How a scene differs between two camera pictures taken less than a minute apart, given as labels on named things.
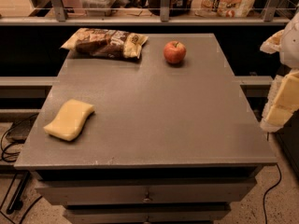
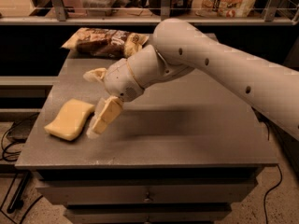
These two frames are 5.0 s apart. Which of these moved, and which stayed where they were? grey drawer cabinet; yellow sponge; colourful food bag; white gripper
Moved: white gripper
Stayed: yellow sponge; grey drawer cabinet; colourful food bag
